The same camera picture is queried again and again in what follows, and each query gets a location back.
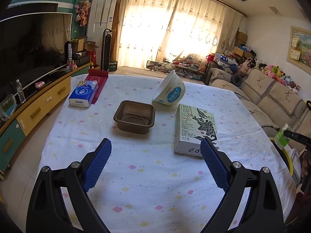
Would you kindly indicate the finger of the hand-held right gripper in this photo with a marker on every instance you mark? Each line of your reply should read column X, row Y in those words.
column 298, row 137

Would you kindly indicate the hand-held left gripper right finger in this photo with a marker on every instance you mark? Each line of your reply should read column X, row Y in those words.
column 215, row 165

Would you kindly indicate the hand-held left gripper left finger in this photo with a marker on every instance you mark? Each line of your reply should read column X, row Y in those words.
column 97, row 165

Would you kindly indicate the green label plastic bottle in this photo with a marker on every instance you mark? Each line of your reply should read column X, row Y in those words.
column 283, row 136

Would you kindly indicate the yellow rimmed trash bin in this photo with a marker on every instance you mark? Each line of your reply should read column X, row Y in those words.
column 281, row 154

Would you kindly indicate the white green tea box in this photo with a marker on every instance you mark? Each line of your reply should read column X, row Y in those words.
column 192, row 126

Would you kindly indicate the plastic bag of papers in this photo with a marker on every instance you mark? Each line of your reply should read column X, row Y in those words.
column 296, row 162

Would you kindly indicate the white dotted tablecloth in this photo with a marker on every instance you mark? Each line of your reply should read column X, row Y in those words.
column 145, row 174

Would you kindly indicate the beige patterned sofa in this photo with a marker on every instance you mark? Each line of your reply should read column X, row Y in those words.
column 267, row 94

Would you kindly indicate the brown plastic tray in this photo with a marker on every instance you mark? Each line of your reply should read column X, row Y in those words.
column 133, row 116

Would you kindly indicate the pile of plush toys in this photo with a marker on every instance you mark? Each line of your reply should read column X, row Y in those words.
column 274, row 72

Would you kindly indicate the blue white tissue pack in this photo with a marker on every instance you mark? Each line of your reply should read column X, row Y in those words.
column 83, row 93

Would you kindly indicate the yellow green television cabinet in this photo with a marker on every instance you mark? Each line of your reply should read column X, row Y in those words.
column 38, row 106

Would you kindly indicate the white paper bowl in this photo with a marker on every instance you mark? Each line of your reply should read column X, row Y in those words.
column 170, row 94

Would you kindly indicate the dark grey plush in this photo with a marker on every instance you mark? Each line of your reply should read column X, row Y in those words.
column 236, row 79

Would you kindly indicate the framed flower painting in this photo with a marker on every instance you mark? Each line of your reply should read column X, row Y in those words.
column 302, row 46

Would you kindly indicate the red flat packet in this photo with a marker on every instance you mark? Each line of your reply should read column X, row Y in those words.
column 98, row 73

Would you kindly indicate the pink toy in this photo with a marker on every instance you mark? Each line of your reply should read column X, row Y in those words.
column 71, row 66

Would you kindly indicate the clear water bottle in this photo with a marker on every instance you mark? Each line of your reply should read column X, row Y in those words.
column 21, row 92

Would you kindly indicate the star print bag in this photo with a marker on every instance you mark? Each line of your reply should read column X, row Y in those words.
column 223, row 59

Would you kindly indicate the cluttered glass coffee table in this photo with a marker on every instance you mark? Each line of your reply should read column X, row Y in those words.
column 175, row 66

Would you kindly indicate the black storage box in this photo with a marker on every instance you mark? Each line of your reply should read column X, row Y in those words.
column 81, row 58

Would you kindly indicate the red box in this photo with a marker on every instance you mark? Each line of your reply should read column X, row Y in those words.
column 93, row 57

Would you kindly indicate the stack of cardboard boxes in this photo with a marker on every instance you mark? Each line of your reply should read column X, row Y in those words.
column 241, row 41

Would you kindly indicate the black tower fan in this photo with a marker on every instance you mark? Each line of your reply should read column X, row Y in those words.
column 107, row 51

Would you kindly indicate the tall black white box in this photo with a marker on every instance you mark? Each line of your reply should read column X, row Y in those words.
column 68, row 53

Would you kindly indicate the open cardboard box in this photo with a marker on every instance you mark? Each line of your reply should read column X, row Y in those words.
column 79, row 44
column 91, row 45

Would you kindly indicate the curved black television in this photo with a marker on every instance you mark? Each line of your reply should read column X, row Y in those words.
column 29, row 48

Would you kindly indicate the cream embroidered curtains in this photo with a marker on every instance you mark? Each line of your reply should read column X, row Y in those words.
column 182, row 29

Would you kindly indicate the white standing air conditioner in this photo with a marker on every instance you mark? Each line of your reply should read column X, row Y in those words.
column 102, row 12

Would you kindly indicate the artificial flower decoration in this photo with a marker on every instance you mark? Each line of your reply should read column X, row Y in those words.
column 83, row 11

